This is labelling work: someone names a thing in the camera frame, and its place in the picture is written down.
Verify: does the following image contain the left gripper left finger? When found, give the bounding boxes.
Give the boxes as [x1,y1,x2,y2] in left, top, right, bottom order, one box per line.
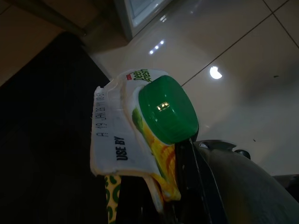
[44,173,107,224]

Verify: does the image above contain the black floor mat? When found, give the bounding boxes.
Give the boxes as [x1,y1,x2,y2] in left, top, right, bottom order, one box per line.
[0,31,112,224]

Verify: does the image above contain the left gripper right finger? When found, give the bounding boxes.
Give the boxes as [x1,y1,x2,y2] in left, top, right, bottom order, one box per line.
[174,136,225,224]

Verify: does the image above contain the green capped juice carton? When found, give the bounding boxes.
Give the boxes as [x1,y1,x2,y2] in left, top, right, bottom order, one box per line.
[89,68,199,224]

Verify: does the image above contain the silver fridge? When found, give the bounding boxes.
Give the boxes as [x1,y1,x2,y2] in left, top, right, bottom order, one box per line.
[114,0,175,41]

